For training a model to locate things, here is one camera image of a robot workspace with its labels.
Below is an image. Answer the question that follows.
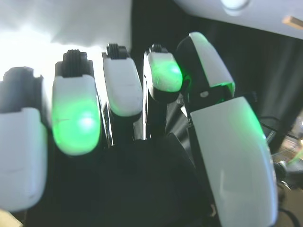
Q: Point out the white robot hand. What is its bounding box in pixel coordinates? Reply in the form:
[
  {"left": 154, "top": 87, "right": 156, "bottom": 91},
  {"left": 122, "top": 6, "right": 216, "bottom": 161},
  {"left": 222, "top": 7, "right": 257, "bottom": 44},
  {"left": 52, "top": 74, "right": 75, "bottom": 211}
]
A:
[{"left": 0, "top": 32, "right": 279, "bottom": 227}]

